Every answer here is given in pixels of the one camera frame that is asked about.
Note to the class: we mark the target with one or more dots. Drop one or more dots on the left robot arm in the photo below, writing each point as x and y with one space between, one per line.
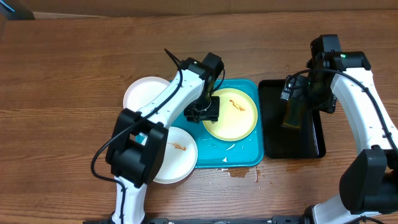
136 149

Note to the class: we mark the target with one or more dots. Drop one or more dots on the black rectangular tray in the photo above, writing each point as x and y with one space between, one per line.
280 142

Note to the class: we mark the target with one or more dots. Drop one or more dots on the yellow green plate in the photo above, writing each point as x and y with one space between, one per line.
237 115

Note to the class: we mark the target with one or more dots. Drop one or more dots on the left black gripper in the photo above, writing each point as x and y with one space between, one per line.
212 116

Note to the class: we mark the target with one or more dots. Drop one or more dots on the white plate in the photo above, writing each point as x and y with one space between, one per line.
181 155
143 91

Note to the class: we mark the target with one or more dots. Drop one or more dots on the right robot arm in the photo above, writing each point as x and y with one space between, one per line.
369 186

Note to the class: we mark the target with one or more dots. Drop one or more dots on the green yellow sponge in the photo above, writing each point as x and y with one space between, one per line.
295 111

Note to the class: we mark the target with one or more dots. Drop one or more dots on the dark object top left corner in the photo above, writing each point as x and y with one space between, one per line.
14 10

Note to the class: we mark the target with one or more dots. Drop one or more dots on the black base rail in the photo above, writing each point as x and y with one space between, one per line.
294 219

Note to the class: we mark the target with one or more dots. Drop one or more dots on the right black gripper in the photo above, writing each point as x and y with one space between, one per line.
298 88

